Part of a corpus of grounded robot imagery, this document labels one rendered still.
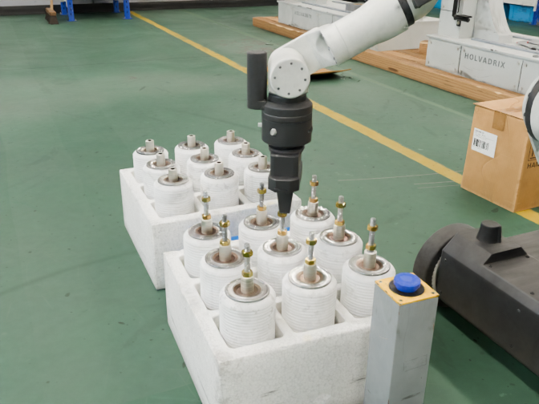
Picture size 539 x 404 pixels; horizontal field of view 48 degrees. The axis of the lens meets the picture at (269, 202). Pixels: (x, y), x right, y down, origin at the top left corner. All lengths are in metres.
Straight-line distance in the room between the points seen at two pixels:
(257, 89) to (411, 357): 0.50
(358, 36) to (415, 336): 0.48
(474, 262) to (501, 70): 2.19
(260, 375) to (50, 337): 0.55
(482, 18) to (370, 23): 2.77
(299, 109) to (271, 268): 0.31
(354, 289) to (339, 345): 0.10
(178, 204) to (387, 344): 0.69
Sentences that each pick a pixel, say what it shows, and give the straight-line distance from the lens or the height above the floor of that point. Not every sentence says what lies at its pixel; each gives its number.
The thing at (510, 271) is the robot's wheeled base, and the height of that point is 0.19.
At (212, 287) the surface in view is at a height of 0.21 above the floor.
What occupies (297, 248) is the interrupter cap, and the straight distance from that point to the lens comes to 1.16.
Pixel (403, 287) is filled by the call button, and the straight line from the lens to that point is 0.92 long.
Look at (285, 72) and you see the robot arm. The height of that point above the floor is 0.60.
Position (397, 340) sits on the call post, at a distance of 0.94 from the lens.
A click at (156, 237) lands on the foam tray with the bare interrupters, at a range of 1.45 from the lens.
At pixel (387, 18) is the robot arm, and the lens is 1.02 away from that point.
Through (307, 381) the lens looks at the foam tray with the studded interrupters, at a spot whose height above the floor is 0.09.
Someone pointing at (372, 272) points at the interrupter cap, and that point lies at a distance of 1.09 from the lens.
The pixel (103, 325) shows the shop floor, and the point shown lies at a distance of 1.42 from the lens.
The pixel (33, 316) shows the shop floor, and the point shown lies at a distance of 1.50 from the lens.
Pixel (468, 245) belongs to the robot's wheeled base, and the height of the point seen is 0.20.
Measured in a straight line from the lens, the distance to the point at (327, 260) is 1.18.
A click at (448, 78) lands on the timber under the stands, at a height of 0.07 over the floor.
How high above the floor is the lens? 0.80
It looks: 24 degrees down
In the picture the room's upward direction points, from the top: 1 degrees clockwise
